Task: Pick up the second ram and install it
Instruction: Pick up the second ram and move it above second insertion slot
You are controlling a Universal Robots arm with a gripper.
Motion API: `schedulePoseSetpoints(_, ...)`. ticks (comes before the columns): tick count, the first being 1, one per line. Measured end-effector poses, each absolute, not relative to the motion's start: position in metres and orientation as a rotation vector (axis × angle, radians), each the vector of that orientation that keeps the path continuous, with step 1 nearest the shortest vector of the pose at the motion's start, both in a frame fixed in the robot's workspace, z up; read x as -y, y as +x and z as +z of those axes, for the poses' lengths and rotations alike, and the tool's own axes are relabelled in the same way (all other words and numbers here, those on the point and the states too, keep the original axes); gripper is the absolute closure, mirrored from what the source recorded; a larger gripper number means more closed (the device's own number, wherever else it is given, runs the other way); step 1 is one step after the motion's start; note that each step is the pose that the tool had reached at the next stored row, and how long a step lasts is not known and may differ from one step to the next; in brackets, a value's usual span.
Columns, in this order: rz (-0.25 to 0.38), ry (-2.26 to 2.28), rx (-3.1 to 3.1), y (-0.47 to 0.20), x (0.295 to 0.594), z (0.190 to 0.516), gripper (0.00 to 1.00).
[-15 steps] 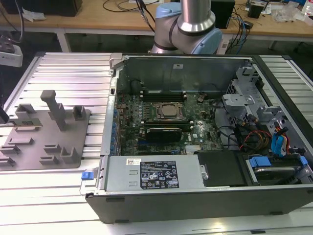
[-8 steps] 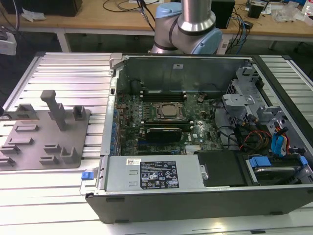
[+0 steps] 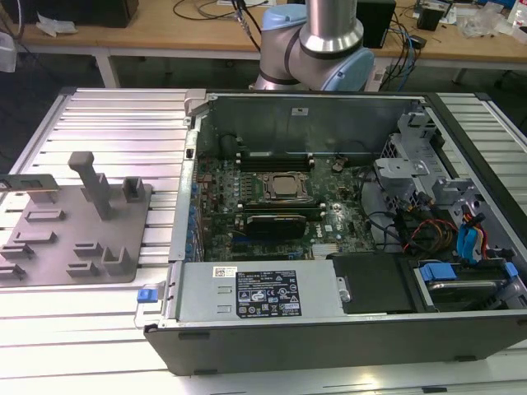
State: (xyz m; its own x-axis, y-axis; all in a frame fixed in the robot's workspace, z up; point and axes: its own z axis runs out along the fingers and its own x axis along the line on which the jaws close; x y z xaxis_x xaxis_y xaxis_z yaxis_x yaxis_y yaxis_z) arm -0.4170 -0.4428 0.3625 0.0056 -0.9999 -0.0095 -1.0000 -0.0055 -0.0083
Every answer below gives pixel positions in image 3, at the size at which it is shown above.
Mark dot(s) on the metal CPU socket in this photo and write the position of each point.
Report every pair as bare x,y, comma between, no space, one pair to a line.
308,196

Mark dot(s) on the silver CPU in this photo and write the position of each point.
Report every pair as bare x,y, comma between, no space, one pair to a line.
285,185

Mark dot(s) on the gray parts rack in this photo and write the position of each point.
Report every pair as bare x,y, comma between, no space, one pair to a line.
82,230

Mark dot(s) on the clear plastic bags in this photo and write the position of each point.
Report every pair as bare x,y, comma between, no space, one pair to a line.
481,24

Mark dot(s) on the blue disk carrier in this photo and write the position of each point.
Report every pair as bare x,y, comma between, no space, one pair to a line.
438,272

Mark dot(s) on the black open PC case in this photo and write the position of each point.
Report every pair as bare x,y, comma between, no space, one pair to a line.
288,349

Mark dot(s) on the large black equipment box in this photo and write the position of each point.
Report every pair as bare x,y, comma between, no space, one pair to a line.
82,12

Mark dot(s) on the black disk bay cover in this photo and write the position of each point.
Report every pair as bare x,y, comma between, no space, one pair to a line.
374,284

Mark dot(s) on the blue plastic case latch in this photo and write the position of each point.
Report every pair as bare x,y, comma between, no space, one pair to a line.
147,296

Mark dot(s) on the black graphics card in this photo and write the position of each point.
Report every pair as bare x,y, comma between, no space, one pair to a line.
276,226

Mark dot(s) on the wooden desk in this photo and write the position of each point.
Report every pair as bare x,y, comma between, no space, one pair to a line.
144,33

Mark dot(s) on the crumpled white paper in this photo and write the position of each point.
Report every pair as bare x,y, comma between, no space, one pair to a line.
53,26

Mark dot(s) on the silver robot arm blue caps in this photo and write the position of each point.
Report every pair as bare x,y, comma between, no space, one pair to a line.
329,41

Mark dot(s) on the small white case sticker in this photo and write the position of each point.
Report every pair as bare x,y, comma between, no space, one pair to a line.
300,111

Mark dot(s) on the green motherboard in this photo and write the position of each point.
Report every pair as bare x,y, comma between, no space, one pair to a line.
350,218

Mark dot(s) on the silver finned chipset heatsink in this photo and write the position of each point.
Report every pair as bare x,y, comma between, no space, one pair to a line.
326,251

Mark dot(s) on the silver metal drive cage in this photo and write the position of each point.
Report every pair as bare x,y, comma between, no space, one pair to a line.
401,168

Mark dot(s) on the black hard disk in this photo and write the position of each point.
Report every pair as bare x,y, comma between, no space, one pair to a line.
465,293

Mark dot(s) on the silver power supply with label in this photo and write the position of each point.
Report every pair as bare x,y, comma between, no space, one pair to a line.
206,296

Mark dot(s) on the black power adapter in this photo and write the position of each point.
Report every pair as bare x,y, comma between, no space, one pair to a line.
419,42

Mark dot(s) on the RAM slot with white latches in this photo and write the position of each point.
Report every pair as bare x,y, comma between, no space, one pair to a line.
288,156
247,206
288,165

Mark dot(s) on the small black box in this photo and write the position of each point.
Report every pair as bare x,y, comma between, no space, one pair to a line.
430,18

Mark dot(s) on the green RAM stick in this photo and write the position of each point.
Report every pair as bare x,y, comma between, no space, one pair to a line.
29,183

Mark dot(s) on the gray metal bracket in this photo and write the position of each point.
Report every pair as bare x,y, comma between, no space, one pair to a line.
453,189

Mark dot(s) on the black upright box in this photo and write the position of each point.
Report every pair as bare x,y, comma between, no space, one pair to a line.
379,24

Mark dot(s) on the round coin battery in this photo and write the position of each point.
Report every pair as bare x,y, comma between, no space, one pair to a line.
338,166

